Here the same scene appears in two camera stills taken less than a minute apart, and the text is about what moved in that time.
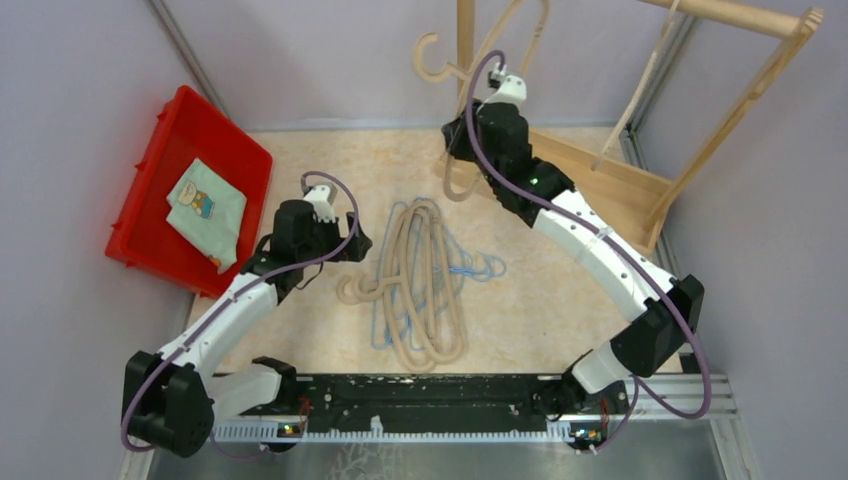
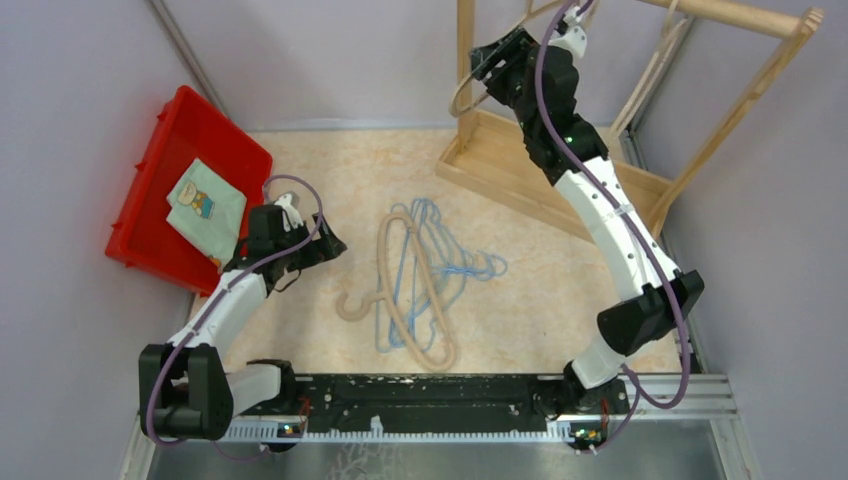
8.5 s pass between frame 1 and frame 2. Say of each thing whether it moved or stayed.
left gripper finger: moved
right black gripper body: moved
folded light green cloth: stayed
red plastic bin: stayed
